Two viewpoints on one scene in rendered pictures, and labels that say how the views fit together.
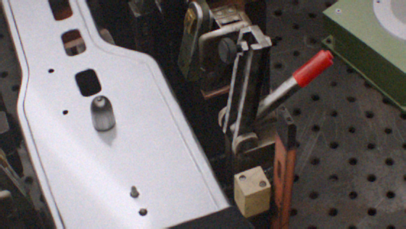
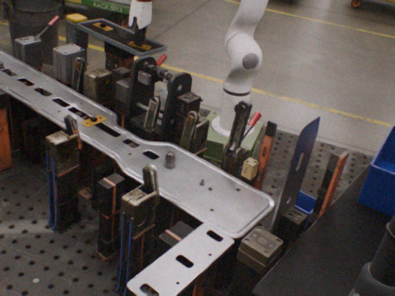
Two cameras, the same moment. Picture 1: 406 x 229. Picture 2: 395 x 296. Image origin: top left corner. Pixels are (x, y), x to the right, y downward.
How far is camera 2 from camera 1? 81 cm
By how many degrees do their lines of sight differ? 33
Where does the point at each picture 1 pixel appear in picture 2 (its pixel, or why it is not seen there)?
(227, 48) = (240, 106)
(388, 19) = (223, 131)
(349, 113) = not seen: hidden behind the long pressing
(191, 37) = (191, 127)
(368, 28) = (216, 137)
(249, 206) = (252, 172)
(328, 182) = not seen: hidden behind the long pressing
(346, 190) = not seen: hidden behind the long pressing
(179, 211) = (223, 185)
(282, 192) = (266, 161)
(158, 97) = (184, 154)
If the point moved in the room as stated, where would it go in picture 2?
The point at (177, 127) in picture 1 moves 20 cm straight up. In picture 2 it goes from (199, 161) to (208, 104)
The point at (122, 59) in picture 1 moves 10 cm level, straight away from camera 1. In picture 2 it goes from (159, 145) to (141, 131)
